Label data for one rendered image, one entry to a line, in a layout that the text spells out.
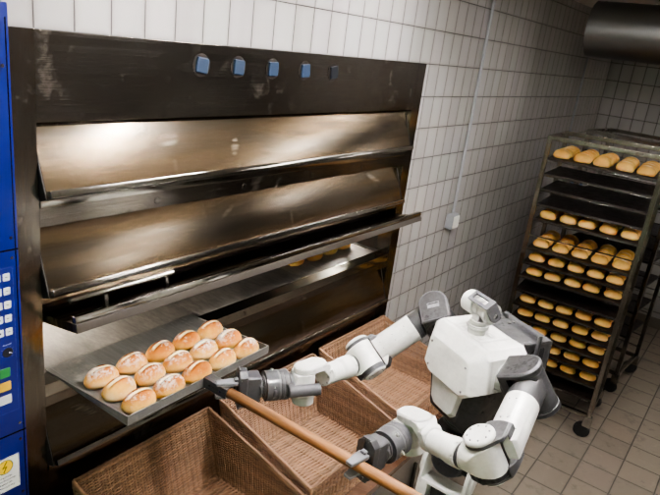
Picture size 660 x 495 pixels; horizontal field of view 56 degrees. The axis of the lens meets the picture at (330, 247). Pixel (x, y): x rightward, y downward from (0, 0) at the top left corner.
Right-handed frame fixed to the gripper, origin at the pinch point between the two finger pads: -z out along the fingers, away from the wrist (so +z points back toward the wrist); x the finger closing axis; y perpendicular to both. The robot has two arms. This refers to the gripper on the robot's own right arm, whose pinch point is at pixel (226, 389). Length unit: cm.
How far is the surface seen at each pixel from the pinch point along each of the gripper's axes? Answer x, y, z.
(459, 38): -102, 132, 133
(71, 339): 1, 37, -42
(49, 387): 2.4, 11.6, -46.3
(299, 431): -0.7, -23.3, 14.5
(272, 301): 3, 63, 30
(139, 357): -3.3, 14.5, -22.6
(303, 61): -87, 65, 34
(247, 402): -0.9, -8.6, 4.0
